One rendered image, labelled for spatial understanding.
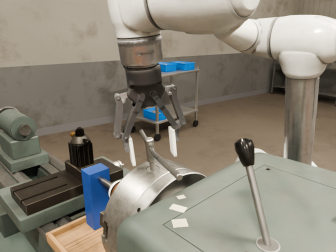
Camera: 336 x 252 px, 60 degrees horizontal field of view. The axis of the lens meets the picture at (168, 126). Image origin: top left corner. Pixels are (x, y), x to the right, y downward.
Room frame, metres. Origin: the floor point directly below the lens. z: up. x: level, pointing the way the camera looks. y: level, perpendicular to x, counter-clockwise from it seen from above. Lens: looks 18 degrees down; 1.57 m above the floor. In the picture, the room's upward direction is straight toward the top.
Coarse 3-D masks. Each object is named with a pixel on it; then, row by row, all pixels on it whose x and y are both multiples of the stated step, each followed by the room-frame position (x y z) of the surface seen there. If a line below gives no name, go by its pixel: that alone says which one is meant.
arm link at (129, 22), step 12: (108, 0) 0.58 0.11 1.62; (120, 0) 0.56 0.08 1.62; (132, 0) 0.54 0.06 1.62; (144, 0) 0.52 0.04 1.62; (120, 12) 0.56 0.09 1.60; (132, 12) 0.55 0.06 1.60; (144, 12) 0.53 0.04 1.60; (120, 24) 0.57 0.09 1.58; (132, 24) 0.56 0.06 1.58; (144, 24) 0.55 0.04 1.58; (120, 36) 0.58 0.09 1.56; (132, 36) 0.57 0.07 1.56; (144, 36) 0.57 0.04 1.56
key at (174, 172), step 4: (140, 132) 0.75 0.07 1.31; (144, 136) 0.72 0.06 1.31; (148, 148) 0.66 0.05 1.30; (152, 148) 0.65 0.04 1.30; (152, 152) 0.63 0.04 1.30; (156, 156) 0.59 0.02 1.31; (160, 156) 0.58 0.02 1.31; (160, 160) 0.55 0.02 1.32; (164, 160) 0.54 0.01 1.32; (164, 164) 0.52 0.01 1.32; (168, 164) 0.51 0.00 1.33; (168, 168) 0.49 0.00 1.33; (172, 168) 0.48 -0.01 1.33; (172, 172) 0.47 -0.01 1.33; (176, 172) 0.45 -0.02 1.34; (176, 176) 0.44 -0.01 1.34; (180, 176) 0.45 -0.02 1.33
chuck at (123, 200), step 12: (144, 168) 0.68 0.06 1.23; (132, 180) 0.65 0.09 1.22; (144, 180) 0.63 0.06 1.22; (120, 192) 0.63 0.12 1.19; (132, 192) 0.61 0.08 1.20; (108, 204) 0.62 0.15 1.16; (120, 204) 0.60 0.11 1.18; (132, 204) 0.59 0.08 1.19; (108, 216) 0.61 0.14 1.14; (120, 216) 0.58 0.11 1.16; (108, 228) 0.59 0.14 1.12; (108, 240) 0.59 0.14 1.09
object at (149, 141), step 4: (144, 140) 0.67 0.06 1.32; (148, 140) 0.66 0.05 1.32; (152, 140) 0.66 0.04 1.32; (148, 144) 0.66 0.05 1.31; (152, 144) 0.66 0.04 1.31; (148, 152) 0.66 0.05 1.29; (148, 156) 0.66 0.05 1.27; (152, 156) 0.66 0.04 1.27; (148, 160) 0.67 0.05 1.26; (152, 160) 0.66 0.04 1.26; (152, 164) 0.67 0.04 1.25; (152, 168) 0.67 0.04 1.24
